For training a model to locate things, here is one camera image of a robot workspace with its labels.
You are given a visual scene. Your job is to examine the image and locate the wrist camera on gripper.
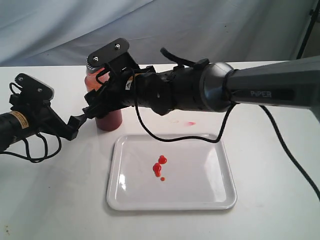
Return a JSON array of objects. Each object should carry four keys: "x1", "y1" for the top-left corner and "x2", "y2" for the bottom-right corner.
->
[
  {"x1": 9, "y1": 73, "x2": 54, "y2": 105},
  {"x1": 86, "y1": 38, "x2": 130, "y2": 73}
]

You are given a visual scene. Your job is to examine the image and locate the black right camera cable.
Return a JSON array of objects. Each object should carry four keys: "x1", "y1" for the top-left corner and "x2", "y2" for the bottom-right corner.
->
[{"x1": 0, "y1": 82, "x2": 63, "y2": 164}]

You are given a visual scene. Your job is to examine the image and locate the black backdrop stand pole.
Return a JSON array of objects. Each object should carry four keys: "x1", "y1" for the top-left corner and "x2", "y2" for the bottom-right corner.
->
[{"x1": 295, "y1": 0, "x2": 320, "y2": 60}]

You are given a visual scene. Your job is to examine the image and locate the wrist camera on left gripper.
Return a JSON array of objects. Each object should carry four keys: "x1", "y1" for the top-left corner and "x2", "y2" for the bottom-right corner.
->
[{"x1": 86, "y1": 38, "x2": 130, "y2": 73}]

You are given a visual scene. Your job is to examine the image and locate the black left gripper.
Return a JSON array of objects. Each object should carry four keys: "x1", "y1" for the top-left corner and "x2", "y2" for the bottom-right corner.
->
[{"x1": 83, "y1": 53, "x2": 160, "y2": 119}]

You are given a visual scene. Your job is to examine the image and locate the red sauce blob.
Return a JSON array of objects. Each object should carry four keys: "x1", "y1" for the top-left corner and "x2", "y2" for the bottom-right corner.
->
[{"x1": 152, "y1": 155, "x2": 168, "y2": 182}]

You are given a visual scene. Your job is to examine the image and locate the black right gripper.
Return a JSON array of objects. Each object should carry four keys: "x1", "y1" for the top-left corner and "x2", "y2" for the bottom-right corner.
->
[{"x1": 9, "y1": 93, "x2": 87, "y2": 141}]

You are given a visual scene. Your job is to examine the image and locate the white rectangular tray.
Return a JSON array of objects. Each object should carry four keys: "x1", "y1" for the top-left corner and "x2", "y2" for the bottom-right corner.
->
[{"x1": 106, "y1": 134, "x2": 237, "y2": 211}]

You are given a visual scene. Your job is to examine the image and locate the white backdrop cloth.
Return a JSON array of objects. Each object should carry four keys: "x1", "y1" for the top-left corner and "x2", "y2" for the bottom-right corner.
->
[{"x1": 0, "y1": 0, "x2": 316, "y2": 66}]

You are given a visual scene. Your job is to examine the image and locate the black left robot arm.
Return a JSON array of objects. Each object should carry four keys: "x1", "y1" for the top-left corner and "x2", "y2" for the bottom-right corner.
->
[{"x1": 83, "y1": 56, "x2": 320, "y2": 119}]

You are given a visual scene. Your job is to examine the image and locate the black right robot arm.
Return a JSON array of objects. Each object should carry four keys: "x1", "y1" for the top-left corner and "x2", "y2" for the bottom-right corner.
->
[{"x1": 0, "y1": 93, "x2": 87, "y2": 152}]

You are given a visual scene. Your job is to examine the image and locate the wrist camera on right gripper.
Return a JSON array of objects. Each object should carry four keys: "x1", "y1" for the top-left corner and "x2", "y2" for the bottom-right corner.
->
[{"x1": 9, "y1": 73, "x2": 54, "y2": 105}]

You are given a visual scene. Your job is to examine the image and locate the black camera cable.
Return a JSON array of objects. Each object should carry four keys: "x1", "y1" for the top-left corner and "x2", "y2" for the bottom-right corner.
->
[
  {"x1": 96, "y1": 47, "x2": 320, "y2": 198},
  {"x1": 0, "y1": 82, "x2": 63, "y2": 164}
]

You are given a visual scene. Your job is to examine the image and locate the red sauce squeeze bottle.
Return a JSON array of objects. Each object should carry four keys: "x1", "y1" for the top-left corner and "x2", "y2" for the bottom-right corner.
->
[{"x1": 84, "y1": 68, "x2": 123, "y2": 132}]

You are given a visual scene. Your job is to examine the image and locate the black left camera cable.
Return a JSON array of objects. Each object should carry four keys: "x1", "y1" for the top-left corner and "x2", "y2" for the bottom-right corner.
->
[{"x1": 96, "y1": 47, "x2": 320, "y2": 198}]

